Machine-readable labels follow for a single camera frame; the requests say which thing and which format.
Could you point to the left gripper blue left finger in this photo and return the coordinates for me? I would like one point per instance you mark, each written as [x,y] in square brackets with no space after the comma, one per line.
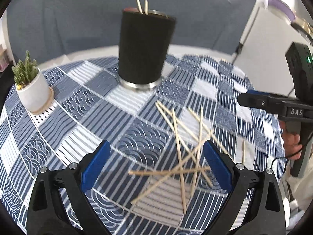
[96,162]

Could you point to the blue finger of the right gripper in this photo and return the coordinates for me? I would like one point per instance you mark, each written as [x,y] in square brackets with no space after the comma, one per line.
[257,93]
[268,103]

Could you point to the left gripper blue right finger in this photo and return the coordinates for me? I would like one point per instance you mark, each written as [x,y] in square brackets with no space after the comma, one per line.
[220,170]

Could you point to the person's right hand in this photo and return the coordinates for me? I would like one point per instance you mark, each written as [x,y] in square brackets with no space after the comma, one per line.
[290,143]

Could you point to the white cabinet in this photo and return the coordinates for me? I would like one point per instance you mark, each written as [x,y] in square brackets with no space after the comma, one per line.
[265,40]

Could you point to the blue white patterned tablecloth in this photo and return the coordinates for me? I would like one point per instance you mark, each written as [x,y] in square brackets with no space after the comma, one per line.
[90,106]

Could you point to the purple lidded container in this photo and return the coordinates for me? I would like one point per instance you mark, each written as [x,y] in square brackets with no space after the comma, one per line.
[281,10]

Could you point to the small potted succulent plant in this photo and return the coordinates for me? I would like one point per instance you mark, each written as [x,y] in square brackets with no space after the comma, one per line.
[32,87]

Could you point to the black cylindrical utensil holder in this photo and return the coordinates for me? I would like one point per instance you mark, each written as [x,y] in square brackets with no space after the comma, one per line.
[143,45]

